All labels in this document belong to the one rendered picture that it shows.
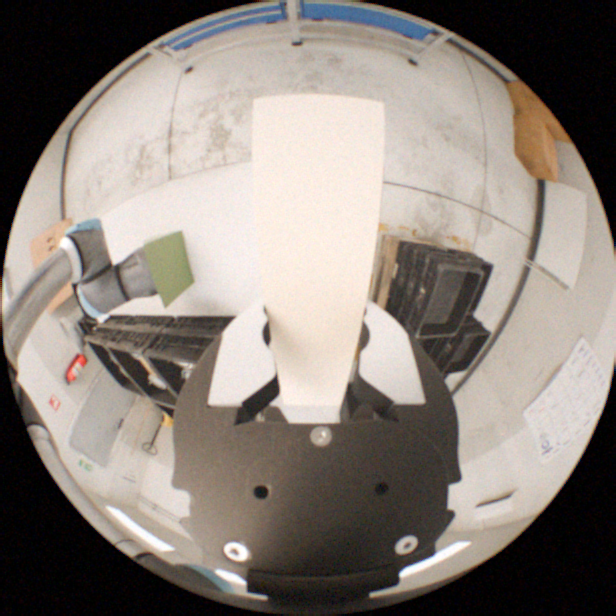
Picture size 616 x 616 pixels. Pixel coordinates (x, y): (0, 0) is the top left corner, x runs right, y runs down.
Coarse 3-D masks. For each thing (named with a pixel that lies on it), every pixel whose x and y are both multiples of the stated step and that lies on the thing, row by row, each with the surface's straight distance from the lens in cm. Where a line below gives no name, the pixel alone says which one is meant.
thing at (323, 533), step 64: (256, 448) 6; (320, 448) 6; (384, 448) 6; (192, 512) 6; (256, 512) 6; (320, 512) 5; (384, 512) 6; (448, 512) 7; (256, 576) 6; (320, 576) 6; (384, 576) 6
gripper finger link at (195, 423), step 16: (208, 352) 9; (208, 368) 8; (192, 384) 8; (208, 384) 8; (192, 400) 8; (208, 400) 7; (176, 416) 8; (192, 416) 7; (208, 416) 7; (224, 416) 7; (240, 416) 7; (176, 432) 7; (192, 432) 7; (208, 432) 7; (176, 448) 7; (192, 448) 7; (176, 464) 7; (176, 480) 7
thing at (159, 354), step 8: (152, 352) 67; (160, 352) 64; (168, 352) 62; (176, 352) 60; (168, 360) 62; (176, 360) 59; (184, 360) 56; (192, 360) 54; (160, 376) 76; (168, 384) 79; (176, 392) 83
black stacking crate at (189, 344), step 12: (168, 336) 72; (180, 336) 68; (192, 336) 64; (204, 336) 61; (156, 348) 69; (168, 348) 66; (180, 348) 63; (192, 348) 60; (204, 348) 57; (156, 360) 73; (168, 372) 78; (180, 372) 83; (180, 384) 84
